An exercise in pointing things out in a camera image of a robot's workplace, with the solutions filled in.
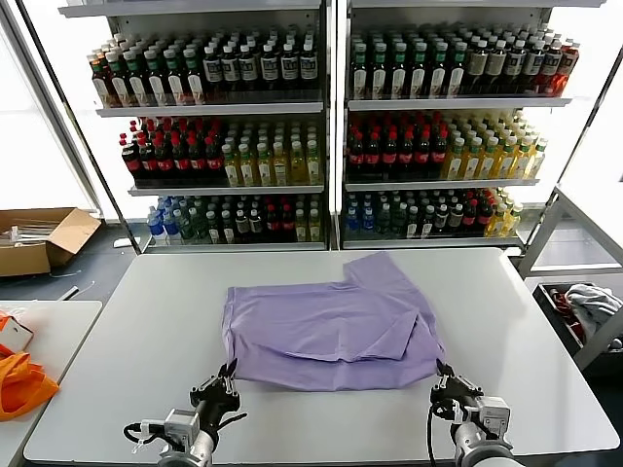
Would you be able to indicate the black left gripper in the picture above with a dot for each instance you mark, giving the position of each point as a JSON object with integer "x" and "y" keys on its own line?
{"x": 214, "y": 408}

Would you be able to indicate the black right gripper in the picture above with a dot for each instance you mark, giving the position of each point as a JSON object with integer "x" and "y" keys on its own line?
{"x": 452, "y": 406}

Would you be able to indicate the purple t-shirt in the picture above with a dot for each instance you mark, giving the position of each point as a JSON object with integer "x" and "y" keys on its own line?
{"x": 316, "y": 340}

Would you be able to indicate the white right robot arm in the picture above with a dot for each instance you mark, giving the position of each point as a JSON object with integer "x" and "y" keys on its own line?
{"x": 474, "y": 445}

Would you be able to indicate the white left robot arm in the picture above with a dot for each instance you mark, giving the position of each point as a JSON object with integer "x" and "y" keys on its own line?
{"x": 194, "y": 450}

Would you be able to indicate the black storage bin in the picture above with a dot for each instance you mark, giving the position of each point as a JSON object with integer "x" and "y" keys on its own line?
{"x": 550, "y": 311}

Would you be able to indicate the red crumpled garment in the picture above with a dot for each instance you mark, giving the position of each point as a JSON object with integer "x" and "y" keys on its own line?
{"x": 562, "y": 298}

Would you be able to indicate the green tea bottle white cap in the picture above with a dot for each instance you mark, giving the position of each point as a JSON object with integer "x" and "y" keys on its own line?
{"x": 227, "y": 229}
{"x": 213, "y": 229}
{"x": 427, "y": 223}
{"x": 413, "y": 223}

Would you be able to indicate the green tinted water bottle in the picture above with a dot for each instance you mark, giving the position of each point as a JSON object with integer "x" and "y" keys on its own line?
{"x": 185, "y": 228}
{"x": 384, "y": 222}
{"x": 399, "y": 222}
{"x": 199, "y": 228}

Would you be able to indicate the small white side table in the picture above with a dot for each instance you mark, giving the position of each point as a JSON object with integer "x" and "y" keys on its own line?
{"x": 73, "y": 335}

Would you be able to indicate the dark tea bottle white cap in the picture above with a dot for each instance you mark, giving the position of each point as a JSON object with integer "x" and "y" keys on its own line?
{"x": 441, "y": 219}
{"x": 456, "y": 219}
{"x": 242, "y": 226}
{"x": 256, "y": 226}

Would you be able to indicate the grey white crumpled garment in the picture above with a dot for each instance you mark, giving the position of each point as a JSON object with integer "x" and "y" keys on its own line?
{"x": 591, "y": 301}

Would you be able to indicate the blue water bottle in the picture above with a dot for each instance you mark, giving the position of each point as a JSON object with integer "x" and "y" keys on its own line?
{"x": 367, "y": 222}
{"x": 169, "y": 228}
{"x": 155, "y": 226}
{"x": 351, "y": 222}

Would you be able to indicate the small cola bottle red cap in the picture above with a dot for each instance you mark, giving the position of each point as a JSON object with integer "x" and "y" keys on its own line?
{"x": 470, "y": 218}
{"x": 272, "y": 226}
{"x": 287, "y": 226}
{"x": 485, "y": 218}

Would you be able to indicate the pale yellow drink bottle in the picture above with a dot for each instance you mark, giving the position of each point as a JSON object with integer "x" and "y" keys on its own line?
{"x": 315, "y": 226}
{"x": 302, "y": 226}
{"x": 512, "y": 220}
{"x": 498, "y": 222}

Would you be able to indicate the small white floor object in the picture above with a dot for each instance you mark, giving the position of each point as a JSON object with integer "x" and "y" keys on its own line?
{"x": 122, "y": 241}

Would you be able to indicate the short grey metal bar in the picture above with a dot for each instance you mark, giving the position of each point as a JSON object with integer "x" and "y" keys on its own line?
{"x": 70, "y": 292}

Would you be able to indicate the orange fabric bag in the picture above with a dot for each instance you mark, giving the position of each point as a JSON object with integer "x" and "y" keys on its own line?
{"x": 19, "y": 384}

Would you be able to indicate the yellow juice bottle green label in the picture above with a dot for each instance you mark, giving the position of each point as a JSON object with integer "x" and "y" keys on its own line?
{"x": 537, "y": 162}
{"x": 247, "y": 171}
{"x": 230, "y": 171}
{"x": 454, "y": 163}
{"x": 298, "y": 169}
{"x": 505, "y": 163}
{"x": 281, "y": 169}
{"x": 522, "y": 162}
{"x": 314, "y": 168}
{"x": 264, "y": 170}
{"x": 488, "y": 163}
{"x": 471, "y": 163}

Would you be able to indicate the white and orange box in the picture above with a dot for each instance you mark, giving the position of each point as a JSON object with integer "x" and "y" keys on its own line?
{"x": 14, "y": 335}

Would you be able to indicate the brown cardboard box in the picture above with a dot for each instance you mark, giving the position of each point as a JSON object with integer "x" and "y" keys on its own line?
{"x": 29, "y": 258}

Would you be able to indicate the white plastic strips bundle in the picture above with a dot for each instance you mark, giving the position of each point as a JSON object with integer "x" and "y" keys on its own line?
{"x": 29, "y": 228}

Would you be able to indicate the grey metal shelf rack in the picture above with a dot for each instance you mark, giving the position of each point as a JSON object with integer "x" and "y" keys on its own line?
{"x": 457, "y": 103}
{"x": 209, "y": 110}

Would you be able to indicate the dark bottle green white label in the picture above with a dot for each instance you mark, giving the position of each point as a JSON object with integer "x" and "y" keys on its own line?
{"x": 438, "y": 74}
{"x": 157, "y": 83}
{"x": 137, "y": 84}
{"x": 379, "y": 74}
{"x": 418, "y": 74}
{"x": 119, "y": 84}
{"x": 457, "y": 73}
{"x": 360, "y": 74}
{"x": 399, "y": 74}
{"x": 196, "y": 82}
{"x": 176, "y": 83}

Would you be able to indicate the dark bottle blue white label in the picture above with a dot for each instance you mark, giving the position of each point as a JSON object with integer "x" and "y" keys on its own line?
{"x": 230, "y": 69}
{"x": 515, "y": 64}
{"x": 269, "y": 68}
{"x": 248, "y": 69}
{"x": 289, "y": 67}
{"x": 212, "y": 70}
{"x": 308, "y": 67}
{"x": 534, "y": 63}
{"x": 552, "y": 63}

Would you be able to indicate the dark bottle beige label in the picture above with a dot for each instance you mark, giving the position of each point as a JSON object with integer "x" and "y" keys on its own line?
{"x": 496, "y": 66}
{"x": 478, "y": 67}

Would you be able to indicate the reddish brown drink bottle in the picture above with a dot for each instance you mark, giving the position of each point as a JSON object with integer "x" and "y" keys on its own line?
{"x": 100, "y": 82}

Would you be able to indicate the red drink bottle white cap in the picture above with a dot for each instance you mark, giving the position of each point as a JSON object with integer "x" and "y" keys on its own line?
{"x": 567, "y": 67}

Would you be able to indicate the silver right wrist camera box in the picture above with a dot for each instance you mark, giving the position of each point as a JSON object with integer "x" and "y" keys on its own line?
{"x": 494, "y": 413}

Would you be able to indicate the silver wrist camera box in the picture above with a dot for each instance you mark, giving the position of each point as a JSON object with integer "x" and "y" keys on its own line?
{"x": 181, "y": 424}
{"x": 494, "y": 413}

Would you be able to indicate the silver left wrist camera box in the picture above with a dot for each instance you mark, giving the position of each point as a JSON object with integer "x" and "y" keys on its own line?
{"x": 181, "y": 424}

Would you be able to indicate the grey metal frame cart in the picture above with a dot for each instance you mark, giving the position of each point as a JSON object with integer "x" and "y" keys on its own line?
{"x": 574, "y": 204}

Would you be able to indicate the dark slanted window post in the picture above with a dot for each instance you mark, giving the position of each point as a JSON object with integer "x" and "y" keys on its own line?
{"x": 590, "y": 113}
{"x": 73, "y": 117}

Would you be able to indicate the light grey window post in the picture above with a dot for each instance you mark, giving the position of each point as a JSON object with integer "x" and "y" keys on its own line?
{"x": 51, "y": 117}

